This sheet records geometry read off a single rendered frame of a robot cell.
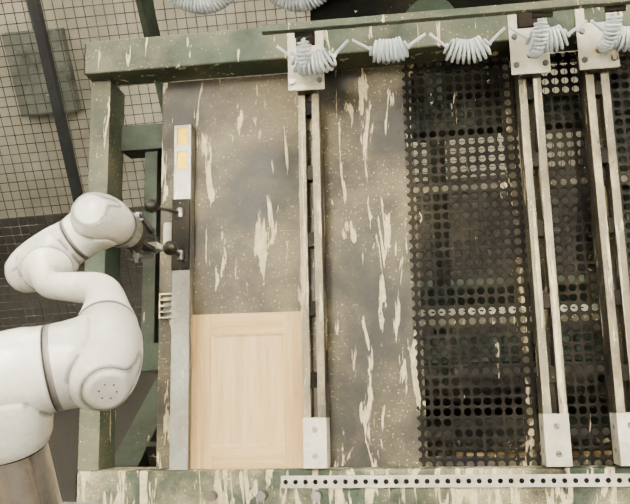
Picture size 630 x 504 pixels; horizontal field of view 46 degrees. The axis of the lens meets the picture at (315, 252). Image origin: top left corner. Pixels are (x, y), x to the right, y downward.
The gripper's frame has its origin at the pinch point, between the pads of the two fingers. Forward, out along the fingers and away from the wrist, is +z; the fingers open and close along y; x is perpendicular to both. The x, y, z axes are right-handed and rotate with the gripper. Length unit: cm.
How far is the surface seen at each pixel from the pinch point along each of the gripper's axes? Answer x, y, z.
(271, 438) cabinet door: 27, 50, 15
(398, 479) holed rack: 60, 60, 11
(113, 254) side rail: -18.7, -2.0, 17.7
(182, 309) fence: 3.4, 15.0, 12.9
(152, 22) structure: -19, -88, 46
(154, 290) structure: -7.9, 8.2, 22.0
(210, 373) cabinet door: 10.7, 32.3, 15.0
